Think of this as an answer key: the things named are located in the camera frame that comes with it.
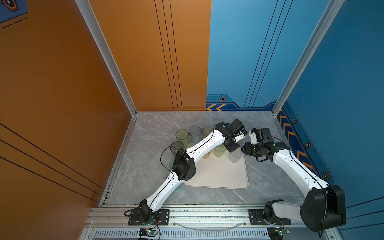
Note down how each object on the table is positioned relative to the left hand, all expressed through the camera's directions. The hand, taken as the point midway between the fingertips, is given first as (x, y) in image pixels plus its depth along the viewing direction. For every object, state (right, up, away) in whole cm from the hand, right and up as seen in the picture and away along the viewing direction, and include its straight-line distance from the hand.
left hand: (233, 145), depth 90 cm
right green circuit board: (+17, -39, -19) cm, 47 cm away
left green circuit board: (-46, -39, -19) cm, 63 cm away
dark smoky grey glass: (-34, 0, -3) cm, 34 cm away
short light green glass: (-8, -5, +6) cm, 10 cm away
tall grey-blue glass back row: (-23, +7, +2) cm, 24 cm away
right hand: (+4, -1, -4) cm, 6 cm away
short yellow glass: (-15, -6, +2) cm, 17 cm away
